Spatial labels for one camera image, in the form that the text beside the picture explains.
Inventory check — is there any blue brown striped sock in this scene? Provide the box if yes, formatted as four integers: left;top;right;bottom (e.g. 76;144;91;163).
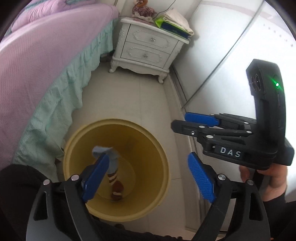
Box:
92;146;124;201

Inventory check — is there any yellow trash bin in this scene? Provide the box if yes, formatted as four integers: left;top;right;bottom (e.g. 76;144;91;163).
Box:
63;119;170;222

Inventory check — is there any person's right hand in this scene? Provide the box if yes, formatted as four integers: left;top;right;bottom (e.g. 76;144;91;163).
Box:
239;163;289;202

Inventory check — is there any person's black right sleeve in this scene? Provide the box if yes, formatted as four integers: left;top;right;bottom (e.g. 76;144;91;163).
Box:
263;193;296;240

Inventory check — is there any person's black sleeve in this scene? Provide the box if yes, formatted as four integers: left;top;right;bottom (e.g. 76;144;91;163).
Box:
1;165;183;240
263;193;296;240

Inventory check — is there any person's black left sleeve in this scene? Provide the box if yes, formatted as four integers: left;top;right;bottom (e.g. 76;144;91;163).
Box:
1;165;183;240

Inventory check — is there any white ornate nightstand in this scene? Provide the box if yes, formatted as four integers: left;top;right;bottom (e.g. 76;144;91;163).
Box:
109;17;189;84

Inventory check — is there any stack of books and papers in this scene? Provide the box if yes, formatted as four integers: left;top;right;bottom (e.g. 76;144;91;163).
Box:
155;9;195;39

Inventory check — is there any brown doll on nightstand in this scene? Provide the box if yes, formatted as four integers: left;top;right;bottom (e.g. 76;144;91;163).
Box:
132;0;156;21

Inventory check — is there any pink bed with sheet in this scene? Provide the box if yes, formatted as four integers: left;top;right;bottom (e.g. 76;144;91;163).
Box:
1;1;119;182

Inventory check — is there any folded pink quilt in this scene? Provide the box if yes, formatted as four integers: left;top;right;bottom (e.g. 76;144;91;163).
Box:
7;0;97;35

